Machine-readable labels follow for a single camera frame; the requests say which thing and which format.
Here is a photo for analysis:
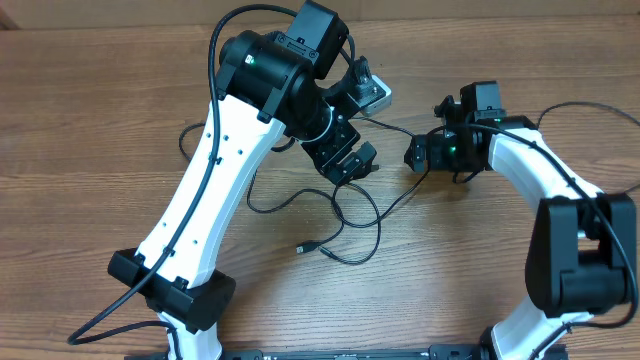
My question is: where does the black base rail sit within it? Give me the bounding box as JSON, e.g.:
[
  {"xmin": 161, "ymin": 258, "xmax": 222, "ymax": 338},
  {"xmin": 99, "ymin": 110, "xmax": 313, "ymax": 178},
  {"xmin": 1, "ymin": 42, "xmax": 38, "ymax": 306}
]
[{"xmin": 124, "ymin": 342, "xmax": 569, "ymax": 360}]

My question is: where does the black usb cable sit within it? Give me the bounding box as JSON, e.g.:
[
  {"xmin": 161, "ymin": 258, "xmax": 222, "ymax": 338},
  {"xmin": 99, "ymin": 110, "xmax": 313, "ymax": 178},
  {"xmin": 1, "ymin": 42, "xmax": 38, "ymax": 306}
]
[
  {"xmin": 535, "ymin": 100, "xmax": 640, "ymax": 194},
  {"xmin": 178, "ymin": 115, "xmax": 434, "ymax": 266}
]

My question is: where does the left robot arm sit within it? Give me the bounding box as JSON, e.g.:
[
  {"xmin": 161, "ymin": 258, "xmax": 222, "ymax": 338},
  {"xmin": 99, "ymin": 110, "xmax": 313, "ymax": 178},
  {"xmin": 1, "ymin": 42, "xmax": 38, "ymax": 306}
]
[{"xmin": 108, "ymin": 1, "xmax": 376, "ymax": 359}]

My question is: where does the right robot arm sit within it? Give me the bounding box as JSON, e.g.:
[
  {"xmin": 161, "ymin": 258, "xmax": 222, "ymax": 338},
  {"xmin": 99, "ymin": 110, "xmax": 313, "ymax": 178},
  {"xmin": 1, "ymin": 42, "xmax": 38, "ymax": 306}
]
[{"xmin": 404, "ymin": 81, "xmax": 639, "ymax": 359}]

